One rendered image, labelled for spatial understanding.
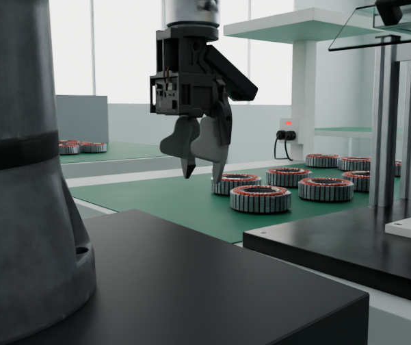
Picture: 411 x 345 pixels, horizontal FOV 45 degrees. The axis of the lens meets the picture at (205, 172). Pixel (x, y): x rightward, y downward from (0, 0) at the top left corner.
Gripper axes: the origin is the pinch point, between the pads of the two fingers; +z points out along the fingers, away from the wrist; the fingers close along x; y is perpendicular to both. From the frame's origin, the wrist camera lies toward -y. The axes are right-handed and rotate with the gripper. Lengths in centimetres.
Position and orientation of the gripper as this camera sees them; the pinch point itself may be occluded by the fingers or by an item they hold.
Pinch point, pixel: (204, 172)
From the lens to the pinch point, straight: 71.9
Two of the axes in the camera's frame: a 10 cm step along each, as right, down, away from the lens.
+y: -7.8, 0.8, -6.2
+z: 0.0, 9.9, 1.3
